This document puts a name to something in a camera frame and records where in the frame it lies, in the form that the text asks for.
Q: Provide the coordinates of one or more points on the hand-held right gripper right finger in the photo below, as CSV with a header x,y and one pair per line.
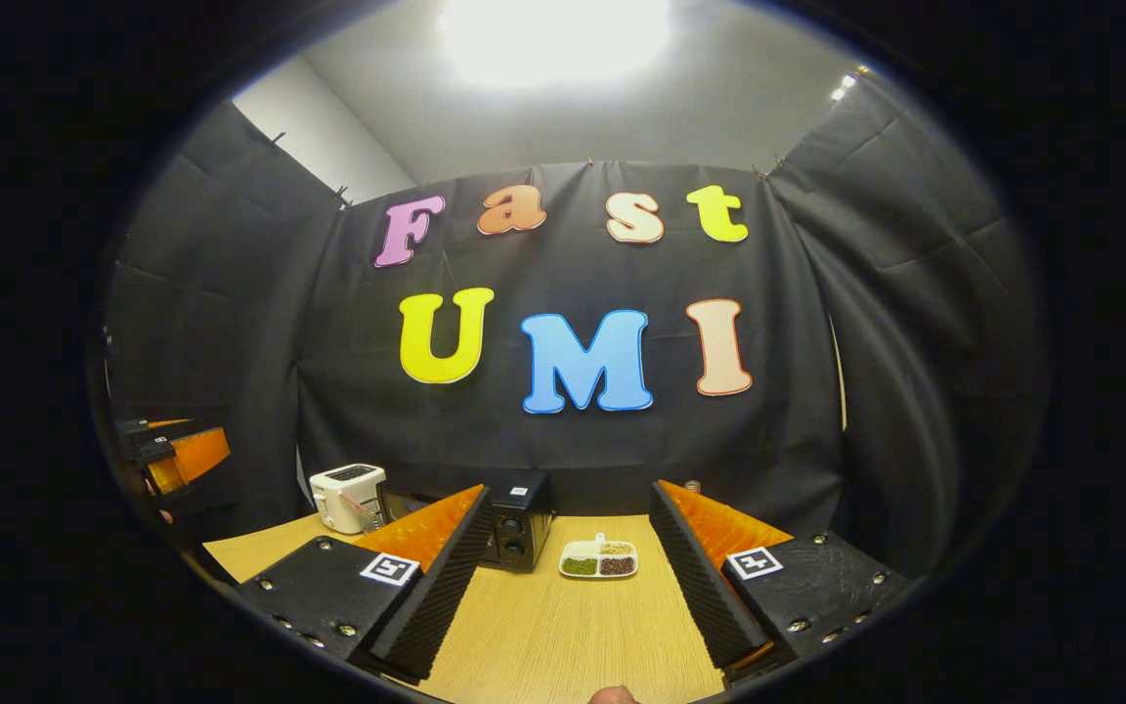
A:
x,y
695,587

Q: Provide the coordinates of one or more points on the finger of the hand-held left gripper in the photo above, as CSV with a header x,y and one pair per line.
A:
x,y
148,430
196,455

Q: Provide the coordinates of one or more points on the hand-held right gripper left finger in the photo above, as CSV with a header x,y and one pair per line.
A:
x,y
446,596

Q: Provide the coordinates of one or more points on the black electric oven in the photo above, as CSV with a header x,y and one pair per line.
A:
x,y
519,528

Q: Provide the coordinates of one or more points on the white divided dish with beans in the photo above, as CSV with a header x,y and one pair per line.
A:
x,y
599,562

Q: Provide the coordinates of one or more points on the white toaster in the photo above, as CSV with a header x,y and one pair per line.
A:
x,y
343,494

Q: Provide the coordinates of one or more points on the small ceiling spotlights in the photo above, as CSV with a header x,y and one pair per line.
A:
x,y
848,83

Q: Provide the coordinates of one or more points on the large ceiling light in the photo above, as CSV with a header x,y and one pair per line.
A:
x,y
553,39

